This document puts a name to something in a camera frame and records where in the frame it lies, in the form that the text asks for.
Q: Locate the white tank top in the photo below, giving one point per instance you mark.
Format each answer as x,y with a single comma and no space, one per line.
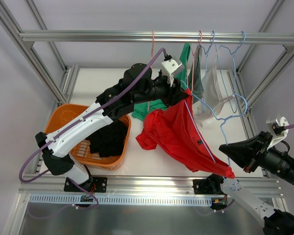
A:
214,95

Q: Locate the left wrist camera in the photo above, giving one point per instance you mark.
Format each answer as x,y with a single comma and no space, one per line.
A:
171,68

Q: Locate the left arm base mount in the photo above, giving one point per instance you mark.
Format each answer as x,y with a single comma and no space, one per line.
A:
94,184

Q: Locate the orange plastic basket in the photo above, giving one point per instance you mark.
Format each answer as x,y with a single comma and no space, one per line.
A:
81,152

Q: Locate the white slotted cable duct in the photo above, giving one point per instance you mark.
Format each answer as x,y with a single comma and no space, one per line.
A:
193,201

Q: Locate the grey tank top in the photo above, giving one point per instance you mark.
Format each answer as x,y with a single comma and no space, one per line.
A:
198,92

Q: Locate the red tank top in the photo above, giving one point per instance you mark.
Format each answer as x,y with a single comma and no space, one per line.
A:
175,131

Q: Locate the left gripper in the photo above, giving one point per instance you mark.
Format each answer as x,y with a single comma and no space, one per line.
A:
175,92

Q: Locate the aluminium hanging rail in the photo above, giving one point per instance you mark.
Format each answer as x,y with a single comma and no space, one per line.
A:
159,37

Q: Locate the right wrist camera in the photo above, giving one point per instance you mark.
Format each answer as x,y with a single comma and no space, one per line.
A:
277,129

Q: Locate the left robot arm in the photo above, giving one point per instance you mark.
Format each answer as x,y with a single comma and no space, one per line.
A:
136,86

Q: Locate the black tank top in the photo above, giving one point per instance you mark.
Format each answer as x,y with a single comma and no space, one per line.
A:
109,140

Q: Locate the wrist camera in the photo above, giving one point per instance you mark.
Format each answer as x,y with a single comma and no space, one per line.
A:
171,68
277,129

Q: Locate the green tank top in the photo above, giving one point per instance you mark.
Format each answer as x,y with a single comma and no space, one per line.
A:
143,109

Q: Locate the blue hanger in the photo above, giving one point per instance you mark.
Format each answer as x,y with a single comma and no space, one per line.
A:
224,120
233,54
206,53

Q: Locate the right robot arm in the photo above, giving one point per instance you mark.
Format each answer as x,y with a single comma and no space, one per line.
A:
250,193

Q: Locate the pink hanger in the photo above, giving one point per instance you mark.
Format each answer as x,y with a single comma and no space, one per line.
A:
152,55
194,77

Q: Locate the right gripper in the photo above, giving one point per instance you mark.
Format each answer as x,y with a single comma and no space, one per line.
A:
257,154

